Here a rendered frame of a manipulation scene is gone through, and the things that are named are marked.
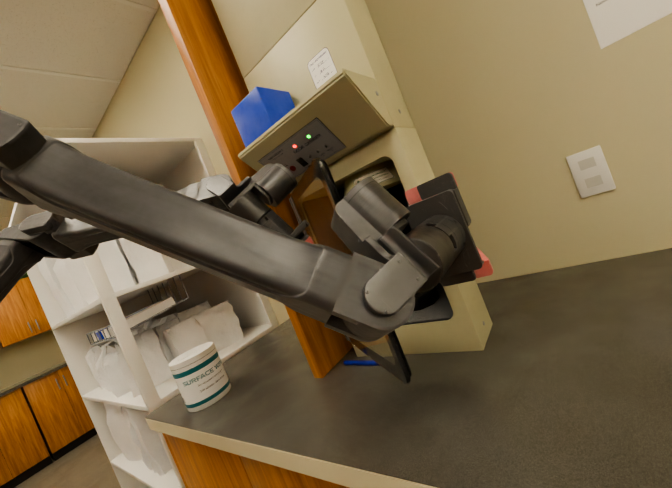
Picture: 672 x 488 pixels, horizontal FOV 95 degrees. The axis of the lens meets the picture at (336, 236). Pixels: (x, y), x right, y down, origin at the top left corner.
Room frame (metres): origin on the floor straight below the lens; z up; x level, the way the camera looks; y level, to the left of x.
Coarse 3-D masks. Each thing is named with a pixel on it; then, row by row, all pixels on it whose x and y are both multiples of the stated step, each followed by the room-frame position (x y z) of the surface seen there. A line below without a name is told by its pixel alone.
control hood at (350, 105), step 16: (336, 80) 0.52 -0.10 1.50; (352, 80) 0.52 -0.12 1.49; (368, 80) 0.57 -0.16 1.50; (320, 96) 0.55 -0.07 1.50; (336, 96) 0.54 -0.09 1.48; (352, 96) 0.54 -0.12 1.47; (368, 96) 0.55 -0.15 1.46; (304, 112) 0.58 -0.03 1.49; (320, 112) 0.57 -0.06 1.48; (336, 112) 0.57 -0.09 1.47; (352, 112) 0.56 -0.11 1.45; (368, 112) 0.56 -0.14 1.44; (384, 112) 0.58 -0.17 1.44; (272, 128) 0.62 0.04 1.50; (288, 128) 0.61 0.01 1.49; (336, 128) 0.60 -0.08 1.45; (352, 128) 0.59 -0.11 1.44; (368, 128) 0.59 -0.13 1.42; (384, 128) 0.58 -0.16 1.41; (256, 144) 0.66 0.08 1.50; (272, 144) 0.65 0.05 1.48; (352, 144) 0.62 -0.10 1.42; (256, 160) 0.70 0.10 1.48
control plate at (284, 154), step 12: (312, 120) 0.59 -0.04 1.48; (300, 132) 0.62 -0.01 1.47; (312, 132) 0.61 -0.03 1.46; (324, 132) 0.61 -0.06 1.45; (288, 144) 0.65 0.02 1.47; (300, 144) 0.64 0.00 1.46; (312, 144) 0.64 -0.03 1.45; (324, 144) 0.63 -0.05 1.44; (336, 144) 0.63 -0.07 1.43; (264, 156) 0.68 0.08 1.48; (276, 156) 0.68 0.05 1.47; (288, 156) 0.67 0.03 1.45; (300, 156) 0.67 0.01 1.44; (312, 156) 0.66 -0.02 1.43; (324, 156) 0.66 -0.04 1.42; (288, 168) 0.70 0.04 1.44; (300, 168) 0.70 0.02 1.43
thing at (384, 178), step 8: (368, 168) 0.70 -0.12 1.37; (376, 168) 0.69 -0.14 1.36; (384, 168) 0.69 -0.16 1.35; (392, 168) 0.70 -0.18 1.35; (352, 176) 0.71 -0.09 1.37; (360, 176) 0.70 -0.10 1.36; (368, 176) 0.69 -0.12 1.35; (376, 176) 0.68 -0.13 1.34; (384, 176) 0.68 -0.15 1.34; (392, 176) 0.68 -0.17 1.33; (344, 184) 0.76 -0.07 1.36; (352, 184) 0.71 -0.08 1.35; (384, 184) 0.67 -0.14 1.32; (392, 184) 0.82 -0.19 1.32; (344, 192) 0.75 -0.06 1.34
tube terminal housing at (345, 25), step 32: (320, 0) 0.62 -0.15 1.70; (352, 0) 0.63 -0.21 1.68; (288, 32) 0.68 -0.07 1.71; (320, 32) 0.64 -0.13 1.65; (352, 32) 0.60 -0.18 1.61; (288, 64) 0.70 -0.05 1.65; (352, 64) 0.62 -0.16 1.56; (384, 64) 0.65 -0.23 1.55; (384, 96) 0.60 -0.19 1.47; (352, 160) 0.67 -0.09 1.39; (384, 160) 0.69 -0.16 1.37; (416, 160) 0.63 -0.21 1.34; (448, 288) 0.61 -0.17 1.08; (448, 320) 0.62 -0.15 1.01; (480, 320) 0.63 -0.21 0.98; (416, 352) 0.69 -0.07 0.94
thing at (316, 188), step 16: (320, 160) 0.49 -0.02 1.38; (304, 176) 0.59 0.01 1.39; (320, 176) 0.50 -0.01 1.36; (304, 192) 0.63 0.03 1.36; (320, 192) 0.53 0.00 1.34; (304, 208) 0.68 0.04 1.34; (320, 208) 0.57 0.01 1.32; (320, 224) 0.61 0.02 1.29; (320, 240) 0.66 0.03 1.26; (336, 240) 0.55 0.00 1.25; (384, 336) 0.51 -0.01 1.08; (368, 352) 0.64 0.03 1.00; (384, 352) 0.54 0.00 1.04; (384, 368) 0.58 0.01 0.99; (400, 368) 0.49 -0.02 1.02
